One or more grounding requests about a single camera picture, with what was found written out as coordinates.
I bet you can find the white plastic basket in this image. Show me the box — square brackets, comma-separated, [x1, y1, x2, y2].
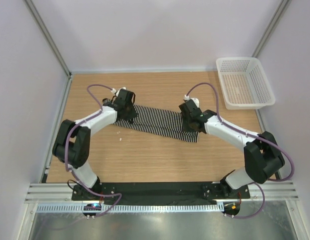
[216, 57, 275, 110]

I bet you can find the black white striped tank top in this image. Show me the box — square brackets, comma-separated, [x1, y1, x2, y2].
[114, 104, 199, 143]

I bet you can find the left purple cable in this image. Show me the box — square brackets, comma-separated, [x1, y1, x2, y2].
[65, 84, 123, 217]

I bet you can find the aluminium frame post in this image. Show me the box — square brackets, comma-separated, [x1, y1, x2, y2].
[27, 0, 73, 78]
[252, 0, 292, 58]

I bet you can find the right aluminium frame post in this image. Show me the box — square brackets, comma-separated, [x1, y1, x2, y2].
[252, 0, 292, 58]

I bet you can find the purple cable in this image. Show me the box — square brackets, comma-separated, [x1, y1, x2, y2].
[65, 84, 123, 217]
[186, 82, 295, 221]

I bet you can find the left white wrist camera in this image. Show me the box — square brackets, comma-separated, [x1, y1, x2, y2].
[111, 87, 127, 96]

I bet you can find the slotted white cable duct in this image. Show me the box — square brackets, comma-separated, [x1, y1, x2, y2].
[37, 202, 224, 214]

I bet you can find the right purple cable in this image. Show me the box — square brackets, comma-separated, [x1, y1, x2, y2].
[186, 82, 295, 221]

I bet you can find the aluminium front rail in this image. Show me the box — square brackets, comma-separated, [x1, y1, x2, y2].
[26, 180, 299, 203]

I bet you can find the left aluminium frame post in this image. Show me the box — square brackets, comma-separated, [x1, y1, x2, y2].
[27, 0, 73, 78]

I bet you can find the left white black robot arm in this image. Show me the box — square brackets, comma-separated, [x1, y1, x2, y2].
[52, 87, 138, 200]

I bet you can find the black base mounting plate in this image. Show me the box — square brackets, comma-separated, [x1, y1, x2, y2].
[71, 181, 251, 201]

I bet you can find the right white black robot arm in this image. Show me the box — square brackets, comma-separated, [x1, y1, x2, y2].
[179, 98, 285, 198]

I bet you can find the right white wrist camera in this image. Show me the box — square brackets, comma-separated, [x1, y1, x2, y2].
[183, 95, 199, 107]

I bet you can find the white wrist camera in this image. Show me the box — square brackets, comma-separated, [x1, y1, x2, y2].
[111, 87, 127, 96]
[183, 95, 199, 107]

